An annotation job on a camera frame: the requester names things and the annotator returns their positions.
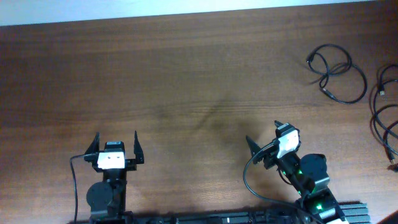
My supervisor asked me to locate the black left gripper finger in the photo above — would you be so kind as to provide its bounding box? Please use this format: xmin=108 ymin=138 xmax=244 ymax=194
xmin=85 ymin=132 xmax=100 ymax=155
xmin=134 ymin=131 xmax=144 ymax=164

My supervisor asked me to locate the black USB cable bundle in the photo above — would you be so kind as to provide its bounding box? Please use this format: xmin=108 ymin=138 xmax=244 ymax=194
xmin=305 ymin=44 xmax=368 ymax=105

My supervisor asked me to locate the black separated USB cable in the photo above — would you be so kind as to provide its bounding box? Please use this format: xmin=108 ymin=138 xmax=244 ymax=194
xmin=370 ymin=104 xmax=398 ymax=166

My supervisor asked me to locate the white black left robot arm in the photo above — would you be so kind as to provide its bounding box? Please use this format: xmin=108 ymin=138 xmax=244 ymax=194
xmin=84 ymin=133 xmax=144 ymax=224

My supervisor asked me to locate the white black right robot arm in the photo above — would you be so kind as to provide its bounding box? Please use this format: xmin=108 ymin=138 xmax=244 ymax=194
xmin=243 ymin=120 xmax=348 ymax=223

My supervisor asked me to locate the black right camera cable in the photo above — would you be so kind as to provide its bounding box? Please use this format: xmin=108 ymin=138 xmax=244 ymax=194
xmin=243 ymin=139 xmax=326 ymax=224

